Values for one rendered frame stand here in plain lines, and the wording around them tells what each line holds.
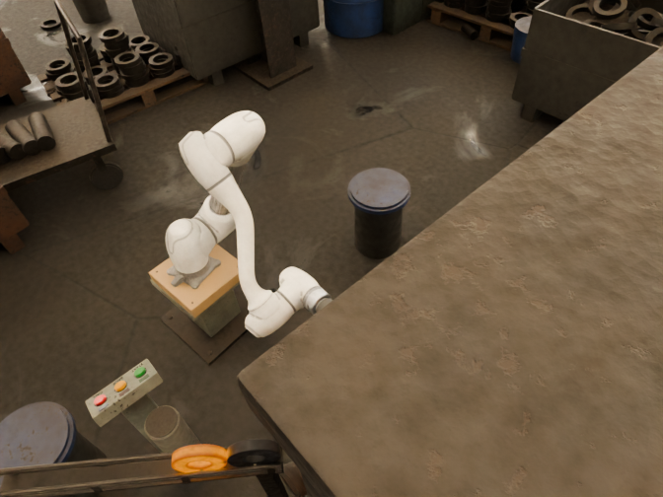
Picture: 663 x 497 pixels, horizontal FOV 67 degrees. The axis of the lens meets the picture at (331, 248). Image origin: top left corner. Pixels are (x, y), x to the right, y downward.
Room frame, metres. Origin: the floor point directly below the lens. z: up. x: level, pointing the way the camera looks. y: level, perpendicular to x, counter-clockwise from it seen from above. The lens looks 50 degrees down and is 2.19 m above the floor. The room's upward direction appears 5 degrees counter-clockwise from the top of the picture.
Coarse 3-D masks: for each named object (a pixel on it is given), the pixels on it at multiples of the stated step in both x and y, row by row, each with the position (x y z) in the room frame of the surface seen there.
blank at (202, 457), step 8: (184, 448) 0.49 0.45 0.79; (192, 448) 0.49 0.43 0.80; (200, 448) 0.49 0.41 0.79; (208, 448) 0.49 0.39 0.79; (216, 448) 0.49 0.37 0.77; (176, 456) 0.48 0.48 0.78; (184, 456) 0.47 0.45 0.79; (192, 456) 0.47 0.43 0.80; (200, 456) 0.47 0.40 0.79; (208, 456) 0.47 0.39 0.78; (216, 456) 0.47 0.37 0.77; (224, 456) 0.48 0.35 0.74; (176, 464) 0.46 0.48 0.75; (184, 464) 0.47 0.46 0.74; (192, 464) 0.48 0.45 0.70; (200, 464) 0.48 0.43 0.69; (208, 464) 0.47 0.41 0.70; (216, 464) 0.47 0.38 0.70; (224, 464) 0.47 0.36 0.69
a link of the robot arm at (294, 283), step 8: (288, 272) 1.10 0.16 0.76; (296, 272) 1.09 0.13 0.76; (304, 272) 1.10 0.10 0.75; (280, 280) 1.09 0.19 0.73; (288, 280) 1.06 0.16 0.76; (296, 280) 1.06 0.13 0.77; (304, 280) 1.05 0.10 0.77; (312, 280) 1.06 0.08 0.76; (280, 288) 1.04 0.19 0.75; (288, 288) 1.03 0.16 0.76; (296, 288) 1.02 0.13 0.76; (304, 288) 1.02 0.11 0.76; (288, 296) 1.00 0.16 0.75; (296, 296) 1.00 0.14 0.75; (304, 296) 1.00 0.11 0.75; (296, 304) 0.98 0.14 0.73
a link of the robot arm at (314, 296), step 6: (312, 288) 1.02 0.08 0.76; (318, 288) 1.02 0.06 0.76; (306, 294) 1.00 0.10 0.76; (312, 294) 0.99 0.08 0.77; (318, 294) 0.99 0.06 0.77; (324, 294) 0.99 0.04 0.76; (306, 300) 0.98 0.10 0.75; (312, 300) 0.97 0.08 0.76; (318, 300) 0.97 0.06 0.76; (306, 306) 0.97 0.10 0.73; (312, 306) 0.95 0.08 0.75; (312, 312) 0.95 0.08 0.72
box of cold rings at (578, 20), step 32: (576, 0) 3.34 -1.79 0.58; (608, 0) 3.05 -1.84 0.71; (640, 0) 3.23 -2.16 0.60; (544, 32) 2.88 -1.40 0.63; (576, 32) 2.74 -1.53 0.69; (608, 32) 2.62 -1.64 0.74; (640, 32) 2.83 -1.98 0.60; (544, 64) 2.84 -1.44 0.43; (576, 64) 2.69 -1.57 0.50; (608, 64) 2.57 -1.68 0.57; (512, 96) 2.96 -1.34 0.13; (544, 96) 2.79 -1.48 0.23; (576, 96) 2.65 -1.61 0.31
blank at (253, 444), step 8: (248, 440) 0.50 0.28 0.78; (256, 440) 0.50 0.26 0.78; (264, 440) 0.50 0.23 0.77; (232, 448) 0.49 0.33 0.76; (240, 448) 0.49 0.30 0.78; (248, 448) 0.48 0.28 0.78; (256, 448) 0.48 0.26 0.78; (264, 448) 0.48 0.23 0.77; (272, 448) 0.49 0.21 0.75; (232, 456) 0.47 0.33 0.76; (240, 456) 0.47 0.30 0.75; (248, 456) 0.47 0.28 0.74; (256, 456) 0.49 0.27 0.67; (264, 456) 0.48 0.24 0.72; (272, 456) 0.48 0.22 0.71; (280, 456) 0.48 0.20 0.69; (232, 464) 0.47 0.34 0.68; (240, 464) 0.47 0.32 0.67; (248, 464) 0.47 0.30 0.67; (256, 464) 0.47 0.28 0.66
